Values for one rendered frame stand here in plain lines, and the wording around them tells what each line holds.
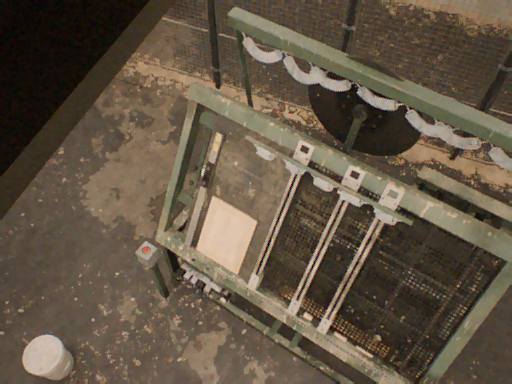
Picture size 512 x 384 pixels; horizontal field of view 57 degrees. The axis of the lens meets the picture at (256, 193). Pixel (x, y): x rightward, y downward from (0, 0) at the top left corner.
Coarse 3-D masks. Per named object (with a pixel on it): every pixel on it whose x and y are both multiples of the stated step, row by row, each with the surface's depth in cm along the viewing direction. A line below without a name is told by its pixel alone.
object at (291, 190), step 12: (300, 144) 280; (300, 156) 282; (300, 180) 295; (288, 192) 300; (288, 204) 301; (276, 216) 308; (276, 228) 312; (276, 240) 319; (264, 252) 323; (264, 264) 324; (252, 276) 332; (252, 288) 336
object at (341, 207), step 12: (348, 168) 270; (348, 180) 273; (360, 180) 269; (336, 204) 285; (348, 204) 286; (336, 216) 291; (336, 228) 292; (324, 240) 300; (324, 252) 300; (312, 264) 308; (312, 276) 309; (300, 288) 317; (300, 300) 320
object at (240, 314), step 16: (176, 224) 379; (176, 256) 408; (176, 272) 422; (336, 272) 388; (272, 288) 377; (384, 288) 363; (400, 288) 360; (224, 304) 407; (256, 320) 400; (304, 352) 386; (400, 352) 324; (432, 352) 327; (320, 368) 379
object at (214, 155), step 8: (216, 136) 314; (224, 136) 314; (216, 152) 318; (216, 160) 322; (208, 184) 330; (200, 192) 335; (200, 200) 337; (200, 208) 339; (192, 216) 345; (200, 216) 345; (192, 224) 348; (192, 232) 350; (192, 240) 355
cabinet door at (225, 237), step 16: (224, 208) 332; (208, 224) 343; (224, 224) 337; (240, 224) 330; (256, 224) 325; (208, 240) 349; (224, 240) 341; (240, 240) 335; (208, 256) 353; (224, 256) 346; (240, 256) 339
